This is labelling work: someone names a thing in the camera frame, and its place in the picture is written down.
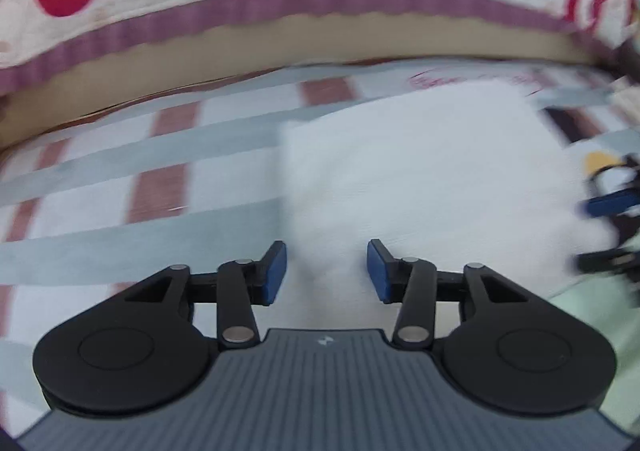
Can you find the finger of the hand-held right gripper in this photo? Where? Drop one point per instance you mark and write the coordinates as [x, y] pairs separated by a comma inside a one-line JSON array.
[[610, 262], [610, 205]]

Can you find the cream shirt with green trim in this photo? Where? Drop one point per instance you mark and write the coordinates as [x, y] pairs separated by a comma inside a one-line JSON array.
[[425, 156]]

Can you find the pale green blanket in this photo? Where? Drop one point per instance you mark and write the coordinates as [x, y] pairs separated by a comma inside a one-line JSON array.
[[600, 321]]

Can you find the checkered cartoon bed sheet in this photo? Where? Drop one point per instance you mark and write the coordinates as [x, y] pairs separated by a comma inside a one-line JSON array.
[[100, 171]]

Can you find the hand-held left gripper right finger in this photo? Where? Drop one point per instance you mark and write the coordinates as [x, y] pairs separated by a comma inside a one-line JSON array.
[[376, 276]]

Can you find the brown folded garment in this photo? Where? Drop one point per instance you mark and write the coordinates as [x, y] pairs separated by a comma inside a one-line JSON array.
[[631, 58]]

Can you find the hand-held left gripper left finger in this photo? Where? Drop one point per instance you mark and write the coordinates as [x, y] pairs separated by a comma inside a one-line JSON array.
[[277, 276]]

